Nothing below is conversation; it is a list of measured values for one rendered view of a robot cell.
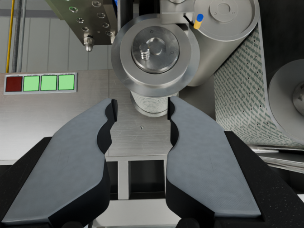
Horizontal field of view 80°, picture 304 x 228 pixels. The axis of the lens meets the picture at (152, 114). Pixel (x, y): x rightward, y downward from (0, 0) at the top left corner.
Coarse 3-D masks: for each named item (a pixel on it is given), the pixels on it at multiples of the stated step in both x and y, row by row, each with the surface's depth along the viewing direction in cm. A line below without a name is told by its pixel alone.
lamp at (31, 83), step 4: (28, 76) 63; (32, 76) 63; (36, 76) 63; (24, 80) 63; (28, 80) 63; (32, 80) 63; (36, 80) 63; (24, 84) 63; (28, 84) 63; (32, 84) 63; (36, 84) 63; (24, 88) 62; (28, 88) 62; (32, 88) 62; (36, 88) 62
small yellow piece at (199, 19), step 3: (198, 15) 24; (201, 15) 24; (186, 18) 27; (198, 18) 24; (201, 18) 24; (189, 21) 27; (195, 21) 25; (198, 21) 25; (201, 21) 25; (192, 24) 27; (195, 24) 26; (198, 24) 25; (195, 27) 26; (198, 27) 26
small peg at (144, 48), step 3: (141, 45) 25; (144, 45) 25; (147, 45) 25; (141, 48) 25; (144, 48) 25; (147, 48) 25; (141, 51) 25; (144, 51) 25; (147, 51) 25; (141, 54) 26; (144, 54) 26; (147, 54) 26; (141, 57) 28; (144, 57) 27; (147, 57) 27
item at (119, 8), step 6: (120, 0) 33; (126, 0) 41; (120, 6) 32; (126, 6) 41; (120, 12) 32; (126, 12) 40; (120, 18) 32; (126, 18) 40; (132, 18) 54; (120, 24) 32
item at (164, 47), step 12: (144, 36) 29; (156, 36) 29; (168, 36) 29; (132, 48) 28; (156, 48) 28; (168, 48) 28; (144, 60) 28; (156, 60) 28; (168, 60) 28; (156, 72) 29
